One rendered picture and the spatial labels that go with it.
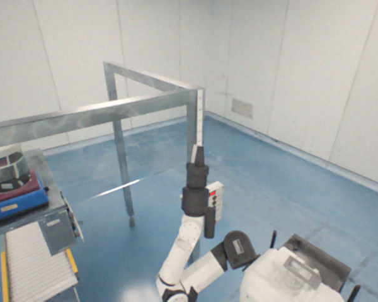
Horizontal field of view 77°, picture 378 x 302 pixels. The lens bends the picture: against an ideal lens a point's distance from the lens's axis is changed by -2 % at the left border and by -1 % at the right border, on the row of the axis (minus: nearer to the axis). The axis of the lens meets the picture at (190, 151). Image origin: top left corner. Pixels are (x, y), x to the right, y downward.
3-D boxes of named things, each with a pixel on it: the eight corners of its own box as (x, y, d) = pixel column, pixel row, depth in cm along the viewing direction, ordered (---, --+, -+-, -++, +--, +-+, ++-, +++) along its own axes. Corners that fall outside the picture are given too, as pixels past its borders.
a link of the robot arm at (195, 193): (206, 162, 84) (203, 195, 85) (178, 161, 82) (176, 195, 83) (217, 168, 72) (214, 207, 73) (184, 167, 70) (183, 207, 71)
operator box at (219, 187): (221, 219, 146) (223, 185, 134) (199, 232, 137) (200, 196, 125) (214, 214, 150) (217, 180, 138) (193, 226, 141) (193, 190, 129)
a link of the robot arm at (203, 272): (166, 291, 92) (213, 256, 96) (177, 323, 81) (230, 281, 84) (152, 275, 87) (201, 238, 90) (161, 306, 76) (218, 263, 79)
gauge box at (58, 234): (77, 244, 105) (67, 209, 96) (51, 257, 99) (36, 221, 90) (65, 216, 120) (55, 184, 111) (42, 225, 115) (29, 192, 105)
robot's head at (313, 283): (295, 257, 72) (292, 250, 67) (324, 277, 67) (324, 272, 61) (284, 274, 71) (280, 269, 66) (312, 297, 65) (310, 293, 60)
